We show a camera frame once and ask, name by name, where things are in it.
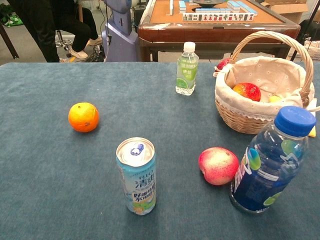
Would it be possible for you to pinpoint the orange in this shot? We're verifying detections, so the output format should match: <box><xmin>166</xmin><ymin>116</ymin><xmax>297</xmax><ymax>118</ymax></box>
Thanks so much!
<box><xmin>67</xmin><ymin>101</ymin><xmax>100</xmax><ymax>133</ymax></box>

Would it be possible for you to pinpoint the wicker basket with cloth liner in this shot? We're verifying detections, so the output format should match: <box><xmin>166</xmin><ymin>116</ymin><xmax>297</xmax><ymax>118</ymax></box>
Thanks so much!
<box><xmin>214</xmin><ymin>30</ymin><xmax>318</xmax><ymax>135</ymax></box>

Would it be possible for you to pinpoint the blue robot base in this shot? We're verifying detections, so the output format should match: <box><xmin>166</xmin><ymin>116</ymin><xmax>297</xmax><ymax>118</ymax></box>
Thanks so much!
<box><xmin>101</xmin><ymin>0</ymin><xmax>139</xmax><ymax>63</ymax></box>

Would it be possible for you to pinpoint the small clear green-label bottle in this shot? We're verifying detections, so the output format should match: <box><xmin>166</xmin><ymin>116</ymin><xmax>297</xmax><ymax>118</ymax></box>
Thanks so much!
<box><xmin>175</xmin><ymin>41</ymin><xmax>200</xmax><ymax>97</ymax></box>

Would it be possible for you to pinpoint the light blue drink can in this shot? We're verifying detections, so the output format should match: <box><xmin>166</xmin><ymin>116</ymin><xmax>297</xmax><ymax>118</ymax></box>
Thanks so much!
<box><xmin>115</xmin><ymin>136</ymin><xmax>157</xmax><ymax>216</ymax></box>

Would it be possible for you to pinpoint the red apple on table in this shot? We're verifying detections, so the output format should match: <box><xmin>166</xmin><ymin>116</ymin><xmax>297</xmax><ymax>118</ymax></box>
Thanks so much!
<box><xmin>198</xmin><ymin>146</ymin><xmax>240</xmax><ymax>186</ymax></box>

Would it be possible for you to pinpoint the dark red fruit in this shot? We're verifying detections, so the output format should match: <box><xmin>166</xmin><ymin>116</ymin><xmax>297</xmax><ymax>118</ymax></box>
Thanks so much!
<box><xmin>216</xmin><ymin>57</ymin><xmax>231</xmax><ymax>71</ymax></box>

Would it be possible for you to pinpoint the red yellow apple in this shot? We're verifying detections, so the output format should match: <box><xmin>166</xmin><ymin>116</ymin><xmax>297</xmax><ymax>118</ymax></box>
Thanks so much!
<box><xmin>232</xmin><ymin>82</ymin><xmax>262</xmax><ymax>102</ymax></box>

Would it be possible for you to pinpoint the brown mahjong table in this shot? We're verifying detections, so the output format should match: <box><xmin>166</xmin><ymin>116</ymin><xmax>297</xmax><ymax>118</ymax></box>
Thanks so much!
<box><xmin>137</xmin><ymin>0</ymin><xmax>302</xmax><ymax>63</ymax></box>

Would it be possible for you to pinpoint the face-up mahjong tile row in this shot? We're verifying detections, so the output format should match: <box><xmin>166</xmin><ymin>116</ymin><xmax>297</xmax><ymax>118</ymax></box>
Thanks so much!
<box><xmin>182</xmin><ymin>12</ymin><xmax>255</xmax><ymax>22</ymax></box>

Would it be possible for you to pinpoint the blue sports drink bottle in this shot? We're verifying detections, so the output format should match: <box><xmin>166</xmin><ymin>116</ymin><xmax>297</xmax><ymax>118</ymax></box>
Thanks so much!
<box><xmin>229</xmin><ymin>105</ymin><xmax>317</xmax><ymax>215</ymax></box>

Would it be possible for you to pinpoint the blue tablecloth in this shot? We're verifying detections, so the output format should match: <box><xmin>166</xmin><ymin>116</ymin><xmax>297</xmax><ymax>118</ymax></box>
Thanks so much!
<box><xmin>0</xmin><ymin>61</ymin><xmax>320</xmax><ymax>240</ymax></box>

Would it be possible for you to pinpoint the chrome stool base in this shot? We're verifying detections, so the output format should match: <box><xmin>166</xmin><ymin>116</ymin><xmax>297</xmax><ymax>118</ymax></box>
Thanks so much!
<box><xmin>55</xmin><ymin>29</ymin><xmax>76</xmax><ymax>58</ymax></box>

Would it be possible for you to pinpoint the black tripod stand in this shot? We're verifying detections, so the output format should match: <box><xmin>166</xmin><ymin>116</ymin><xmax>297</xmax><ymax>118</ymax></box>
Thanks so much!
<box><xmin>289</xmin><ymin>0</ymin><xmax>320</xmax><ymax>62</ymax></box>

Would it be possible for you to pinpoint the white and yellow booklet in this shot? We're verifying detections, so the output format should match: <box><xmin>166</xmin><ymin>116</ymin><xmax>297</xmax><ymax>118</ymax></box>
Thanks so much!
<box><xmin>306</xmin><ymin>97</ymin><xmax>318</xmax><ymax>138</ymax></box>

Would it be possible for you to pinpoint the person in black trousers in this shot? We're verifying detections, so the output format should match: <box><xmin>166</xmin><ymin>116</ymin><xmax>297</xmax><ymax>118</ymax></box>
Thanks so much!
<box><xmin>7</xmin><ymin>0</ymin><xmax>103</xmax><ymax>63</ymax></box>

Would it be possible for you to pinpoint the dark wooden table leg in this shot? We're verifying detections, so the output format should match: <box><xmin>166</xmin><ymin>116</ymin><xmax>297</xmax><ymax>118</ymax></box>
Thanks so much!
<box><xmin>0</xmin><ymin>22</ymin><xmax>20</xmax><ymax>60</ymax></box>

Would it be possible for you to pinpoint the white plastic crate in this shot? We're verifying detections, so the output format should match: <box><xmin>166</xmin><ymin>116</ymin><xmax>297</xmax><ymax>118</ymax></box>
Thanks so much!
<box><xmin>287</xmin><ymin>41</ymin><xmax>320</xmax><ymax>61</ymax></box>

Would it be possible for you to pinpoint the cardboard box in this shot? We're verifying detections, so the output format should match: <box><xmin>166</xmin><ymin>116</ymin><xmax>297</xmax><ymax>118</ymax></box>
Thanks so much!
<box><xmin>261</xmin><ymin>0</ymin><xmax>312</xmax><ymax>25</ymax></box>

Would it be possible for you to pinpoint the green bag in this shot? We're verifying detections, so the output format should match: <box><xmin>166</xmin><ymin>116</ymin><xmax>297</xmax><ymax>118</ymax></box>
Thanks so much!
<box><xmin>0</xmin><ymin>3</ymin><xmax>23</xmax><ymax>28</ymax></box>

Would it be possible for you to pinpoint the black floor cable tangle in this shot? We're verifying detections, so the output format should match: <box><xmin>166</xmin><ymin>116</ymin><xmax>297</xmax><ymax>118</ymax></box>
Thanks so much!
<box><xmin>86</xmin><ymin>43</ymin><xmax>106</xmax><ymax>63</ymax></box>

